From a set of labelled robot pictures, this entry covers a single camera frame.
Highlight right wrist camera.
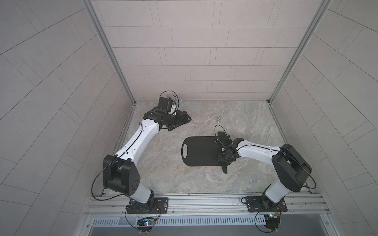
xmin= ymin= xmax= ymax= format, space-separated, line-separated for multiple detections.
xmin=218 ymin=131 xmax=230 ymax=142

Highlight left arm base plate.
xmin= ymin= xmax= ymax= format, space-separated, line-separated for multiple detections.
xmin=127 ymin=198 xmax=169 ymax=214

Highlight corner aluminium post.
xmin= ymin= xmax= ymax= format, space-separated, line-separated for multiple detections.
xmin=82 ymin=0 xmax=136 ymax=107
xmin=267 ymin=0 xmax=332 ymax=106

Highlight black cutting board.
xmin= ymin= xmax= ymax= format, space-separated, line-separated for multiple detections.
xmin=181 ymin=136 xmax=221 ymax=167

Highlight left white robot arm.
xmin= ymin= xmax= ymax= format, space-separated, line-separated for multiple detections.
xmin=102 ymin=109 xmax=192 ymax=204

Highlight right green circuit board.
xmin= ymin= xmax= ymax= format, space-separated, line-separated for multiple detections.
xmin=264 ymin=214 xmax=281 ymax=231

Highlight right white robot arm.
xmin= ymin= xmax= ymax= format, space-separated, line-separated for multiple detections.
xmin=216 ymin=135 xmax=312 ymax=209

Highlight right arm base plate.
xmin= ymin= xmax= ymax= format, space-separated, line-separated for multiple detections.
xmin=241 ymin=196 xmax=288 ymax=213

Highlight black knife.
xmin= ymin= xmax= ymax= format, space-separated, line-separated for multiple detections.
xmin=221 ymin=162 xmax=228 ymax=174

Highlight left green circuit board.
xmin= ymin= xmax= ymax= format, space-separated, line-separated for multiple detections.
xmin=136 ymin=217 xmax=157 ymax=233

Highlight left corner aluminium post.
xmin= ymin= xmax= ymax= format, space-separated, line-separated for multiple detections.
xmin=82 ymin=0 xmax=136 ymax=107

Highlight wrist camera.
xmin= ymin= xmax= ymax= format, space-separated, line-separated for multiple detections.
xmin=157 ymin=97 xmax=177 ymax=114
xmin=218 ymin=131 xmax=230 ymax=142

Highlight right corner aluminium post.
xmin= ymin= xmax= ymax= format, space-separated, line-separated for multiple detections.
xmin=267 ymin=0 xmax=332 ymax=106

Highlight green circuit board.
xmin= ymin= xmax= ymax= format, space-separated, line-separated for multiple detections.
xmin=264 ymin=214 xmax=281 ymax=231
xmin=136 ymin=217 xmax=157 ymax=233

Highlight aluminium rail frame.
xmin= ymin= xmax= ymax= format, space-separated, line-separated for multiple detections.
xmin=82 ymin=192 xmax=331 ymax=219

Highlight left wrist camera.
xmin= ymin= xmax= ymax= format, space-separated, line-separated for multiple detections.
xmin=157 ymin=97 xmax=177 ymax=114

